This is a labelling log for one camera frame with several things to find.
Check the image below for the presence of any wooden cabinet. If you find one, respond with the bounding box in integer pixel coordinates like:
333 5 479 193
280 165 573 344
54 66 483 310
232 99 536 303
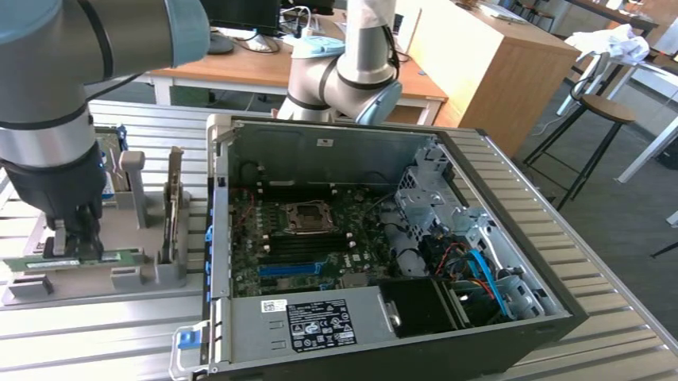
405 0 583 159

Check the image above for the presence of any black open PC case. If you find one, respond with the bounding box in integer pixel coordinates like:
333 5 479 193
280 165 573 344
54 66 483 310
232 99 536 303
166 114 591 381

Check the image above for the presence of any green RAM stick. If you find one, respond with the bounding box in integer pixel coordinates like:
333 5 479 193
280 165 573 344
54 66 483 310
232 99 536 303
1 247 146 272

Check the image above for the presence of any white table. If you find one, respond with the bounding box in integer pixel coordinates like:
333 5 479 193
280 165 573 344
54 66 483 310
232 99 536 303
567 50 678 184

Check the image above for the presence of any wooden desk with white frame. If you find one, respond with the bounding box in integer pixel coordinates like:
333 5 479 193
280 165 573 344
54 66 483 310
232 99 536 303
146 6 449 125

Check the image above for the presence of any grey power supply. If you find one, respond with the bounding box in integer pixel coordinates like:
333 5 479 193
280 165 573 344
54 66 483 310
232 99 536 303
209 287 404 364

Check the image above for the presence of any black RAM slot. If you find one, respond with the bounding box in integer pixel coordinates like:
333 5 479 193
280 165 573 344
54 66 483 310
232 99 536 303
269 247 357 256
268 233 353 241
269 237 354 245
269 242 356 250

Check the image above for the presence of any green motherboard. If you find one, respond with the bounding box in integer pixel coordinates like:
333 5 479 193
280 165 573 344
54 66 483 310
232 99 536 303
228 185 404 299

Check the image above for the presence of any graphics card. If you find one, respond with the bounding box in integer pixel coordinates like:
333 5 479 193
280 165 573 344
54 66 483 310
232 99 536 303
160 145 186 265

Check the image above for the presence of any disk drive with blue bracket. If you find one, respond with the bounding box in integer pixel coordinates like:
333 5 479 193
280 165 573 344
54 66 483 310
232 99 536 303
93 124 130 210

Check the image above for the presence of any blue flat wire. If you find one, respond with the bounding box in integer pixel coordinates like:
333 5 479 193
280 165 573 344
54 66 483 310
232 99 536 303
464 247 512 321

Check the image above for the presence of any grey parts rack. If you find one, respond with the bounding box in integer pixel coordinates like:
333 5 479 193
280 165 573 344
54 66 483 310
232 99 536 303
0 149 192 307

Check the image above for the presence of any black computer monitor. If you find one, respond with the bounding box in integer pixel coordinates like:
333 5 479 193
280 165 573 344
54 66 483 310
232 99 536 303
202 0 282 56

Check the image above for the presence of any metal disk bay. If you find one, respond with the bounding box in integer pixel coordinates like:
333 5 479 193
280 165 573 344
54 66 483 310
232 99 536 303
392 165 473 248

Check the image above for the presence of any thin red wire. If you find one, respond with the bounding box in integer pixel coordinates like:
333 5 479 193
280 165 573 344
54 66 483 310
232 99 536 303
229 189 256 229

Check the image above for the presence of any black stool with wooden seat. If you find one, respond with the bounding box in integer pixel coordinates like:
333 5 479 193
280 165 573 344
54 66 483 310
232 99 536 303
521 94 637 212

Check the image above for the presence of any crumpled white cloth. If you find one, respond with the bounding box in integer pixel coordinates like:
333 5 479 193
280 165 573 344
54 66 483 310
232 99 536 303
561 23 651 65

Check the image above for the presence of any CPU socket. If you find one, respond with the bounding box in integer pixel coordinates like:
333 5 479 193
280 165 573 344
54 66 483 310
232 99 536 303
284 201 340 236

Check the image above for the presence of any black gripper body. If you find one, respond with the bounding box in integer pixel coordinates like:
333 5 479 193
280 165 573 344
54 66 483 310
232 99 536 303
0 142 108 228

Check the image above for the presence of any white cable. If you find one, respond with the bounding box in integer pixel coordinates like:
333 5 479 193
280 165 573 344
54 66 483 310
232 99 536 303
278 5 321 40

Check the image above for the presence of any blue expansion slot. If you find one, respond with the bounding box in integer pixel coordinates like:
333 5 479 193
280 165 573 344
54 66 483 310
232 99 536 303
256 261 325 278

